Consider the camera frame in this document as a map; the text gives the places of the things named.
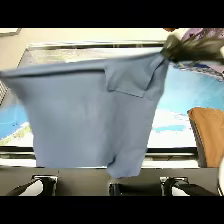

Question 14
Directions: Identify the blue-grey garment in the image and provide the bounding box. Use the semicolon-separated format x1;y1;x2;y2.
0;46;171;180

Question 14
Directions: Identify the purple patterned garment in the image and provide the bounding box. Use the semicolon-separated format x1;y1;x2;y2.
173;28;224;82

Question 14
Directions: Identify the silver frame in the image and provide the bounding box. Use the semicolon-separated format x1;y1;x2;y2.
0;145;224;197

